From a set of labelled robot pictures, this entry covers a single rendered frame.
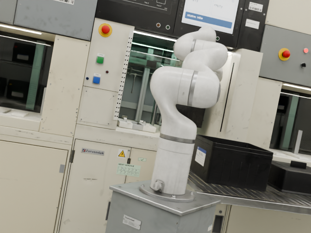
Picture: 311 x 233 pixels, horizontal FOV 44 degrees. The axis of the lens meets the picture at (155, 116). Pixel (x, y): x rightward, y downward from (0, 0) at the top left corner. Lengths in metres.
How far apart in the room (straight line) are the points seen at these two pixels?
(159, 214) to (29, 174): 0.96
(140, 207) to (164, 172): 0.14
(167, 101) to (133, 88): 1.63
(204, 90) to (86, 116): 0.86
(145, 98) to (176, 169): 1.67
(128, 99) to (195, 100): 1.65
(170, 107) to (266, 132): 1.04
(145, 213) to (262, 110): 1.14
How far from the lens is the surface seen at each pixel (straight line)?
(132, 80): 2.86
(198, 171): 1.75
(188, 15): 2.04
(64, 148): 1.97
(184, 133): 1.24
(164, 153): 1.26
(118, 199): 1.28
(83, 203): 2.03
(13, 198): 2.04
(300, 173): 1.86
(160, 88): 1.24
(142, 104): 2.82
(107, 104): 1.95
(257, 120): 2.16
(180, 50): 1.62
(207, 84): 1.24
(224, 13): 2.10
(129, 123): 2.16
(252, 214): 2.27
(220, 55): 1.58
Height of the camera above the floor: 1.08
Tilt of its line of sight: 3 degrees down
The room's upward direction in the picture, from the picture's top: 11 degrees clockwise
